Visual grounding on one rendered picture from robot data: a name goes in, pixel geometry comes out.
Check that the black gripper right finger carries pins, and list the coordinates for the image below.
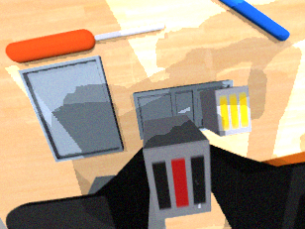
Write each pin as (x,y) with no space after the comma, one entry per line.
(253,194)

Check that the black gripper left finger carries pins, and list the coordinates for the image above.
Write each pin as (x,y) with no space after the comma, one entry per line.
(121,203)

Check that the orange-handled screwdriver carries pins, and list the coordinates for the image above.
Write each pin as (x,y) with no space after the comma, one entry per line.
(67,43)

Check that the blue rounded bar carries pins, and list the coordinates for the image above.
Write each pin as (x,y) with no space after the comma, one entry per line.
(255,16)

